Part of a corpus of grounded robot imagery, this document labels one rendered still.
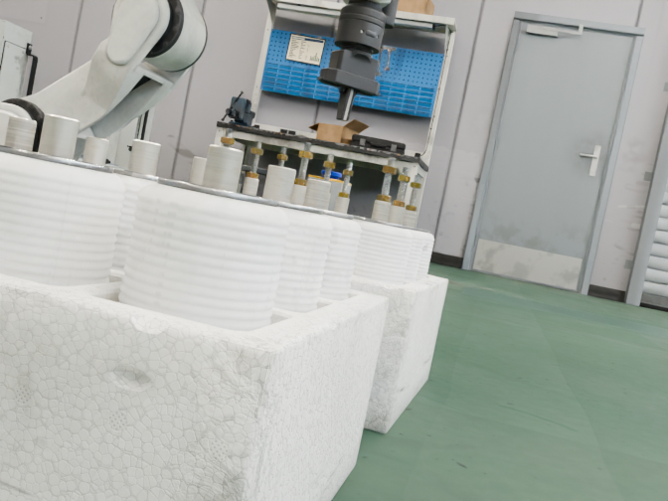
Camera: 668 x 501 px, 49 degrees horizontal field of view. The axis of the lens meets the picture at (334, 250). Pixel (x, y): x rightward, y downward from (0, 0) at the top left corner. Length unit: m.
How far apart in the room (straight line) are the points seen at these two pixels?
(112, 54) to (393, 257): 0.74
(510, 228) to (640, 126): 1.26
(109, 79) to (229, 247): 1.07
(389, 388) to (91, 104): 0.87
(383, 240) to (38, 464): 0.59
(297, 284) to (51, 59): 7.04
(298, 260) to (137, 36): 0.95
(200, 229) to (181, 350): 0.07
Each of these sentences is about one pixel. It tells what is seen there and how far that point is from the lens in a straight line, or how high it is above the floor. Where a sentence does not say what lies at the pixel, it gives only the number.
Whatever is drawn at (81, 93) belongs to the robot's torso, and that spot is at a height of 0.38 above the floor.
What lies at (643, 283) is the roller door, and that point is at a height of 0.18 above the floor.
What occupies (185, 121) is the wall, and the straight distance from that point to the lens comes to 6.77.
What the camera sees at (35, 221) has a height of 0.21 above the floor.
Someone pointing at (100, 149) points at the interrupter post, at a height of 0.27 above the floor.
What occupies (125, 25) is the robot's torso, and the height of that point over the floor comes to 0.51.
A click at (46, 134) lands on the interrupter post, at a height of 0.27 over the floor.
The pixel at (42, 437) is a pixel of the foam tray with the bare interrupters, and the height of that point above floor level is 0.10.
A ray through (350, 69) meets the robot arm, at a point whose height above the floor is 0.52.
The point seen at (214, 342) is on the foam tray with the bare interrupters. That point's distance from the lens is 0.39.
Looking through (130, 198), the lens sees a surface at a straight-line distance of 0.58.
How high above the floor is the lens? 0.26
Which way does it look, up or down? 3 degrees down
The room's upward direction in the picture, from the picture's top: 11 degrees clockwise
